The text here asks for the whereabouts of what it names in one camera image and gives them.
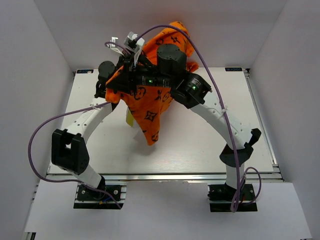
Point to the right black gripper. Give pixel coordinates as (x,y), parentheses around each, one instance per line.
(126,81)

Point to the orange patterned pillowcase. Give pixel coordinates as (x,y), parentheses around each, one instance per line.
(148,103)

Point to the cream contoured pillow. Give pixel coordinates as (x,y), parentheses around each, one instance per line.
(130,120)

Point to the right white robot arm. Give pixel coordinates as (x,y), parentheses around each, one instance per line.
(192,91)

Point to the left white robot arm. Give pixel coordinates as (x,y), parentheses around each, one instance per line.
(69,146)

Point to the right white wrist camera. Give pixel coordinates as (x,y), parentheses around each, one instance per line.
(135,44)

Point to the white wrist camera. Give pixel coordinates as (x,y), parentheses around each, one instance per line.
(135,44)
(115,47)

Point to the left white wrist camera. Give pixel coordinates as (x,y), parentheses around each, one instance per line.
(115,47)

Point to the aluminium table rail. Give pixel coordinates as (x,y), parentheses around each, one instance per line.
(269,176)

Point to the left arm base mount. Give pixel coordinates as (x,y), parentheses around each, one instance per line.
(112,198)

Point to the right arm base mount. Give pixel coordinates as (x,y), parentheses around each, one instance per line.
(220,198)

